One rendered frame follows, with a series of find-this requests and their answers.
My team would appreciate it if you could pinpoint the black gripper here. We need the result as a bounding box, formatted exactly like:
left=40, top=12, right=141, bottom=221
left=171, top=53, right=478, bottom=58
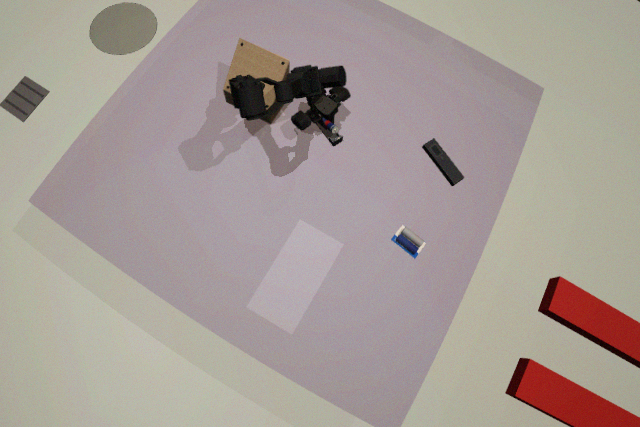
left=291, top=87, right=351, bottom=130

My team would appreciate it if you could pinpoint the black flat bar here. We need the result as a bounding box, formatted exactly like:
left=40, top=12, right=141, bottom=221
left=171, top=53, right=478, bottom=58
left=422, top=138, right=465, bottom=187

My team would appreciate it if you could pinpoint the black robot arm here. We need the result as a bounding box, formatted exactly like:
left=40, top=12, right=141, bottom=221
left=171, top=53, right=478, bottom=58
left=229, top=65, right=347, bottom=120

